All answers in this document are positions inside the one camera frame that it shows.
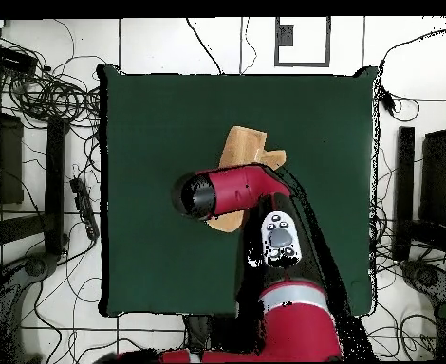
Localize orange terry towel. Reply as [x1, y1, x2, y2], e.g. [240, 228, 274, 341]
[205, 125, 288, 233]

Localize dark green table cloth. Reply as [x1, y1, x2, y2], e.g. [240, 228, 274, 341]
[97, 63, 382, 318]

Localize black power strip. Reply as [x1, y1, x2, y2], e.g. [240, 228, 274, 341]
[69, 176, 101, 241]

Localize black metal stand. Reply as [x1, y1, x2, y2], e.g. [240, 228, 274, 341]
[392, 97, 446, 266]
[0, 85, 70, 263]

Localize grey square floor marker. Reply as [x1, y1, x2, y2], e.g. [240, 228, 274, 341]
[274, 16, 331, 68]

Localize grey tripod base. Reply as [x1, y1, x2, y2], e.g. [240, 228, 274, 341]
[399, 259, 446, 323]
[0, 251, 59, 363]

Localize black box device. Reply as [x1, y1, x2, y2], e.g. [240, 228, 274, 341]
[0, 45, 38, 75]

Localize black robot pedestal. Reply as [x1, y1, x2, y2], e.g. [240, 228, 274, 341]
[182, 314, 214, 355]

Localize tangled black cables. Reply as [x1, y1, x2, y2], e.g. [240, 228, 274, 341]
[0, 22, 102, 130]

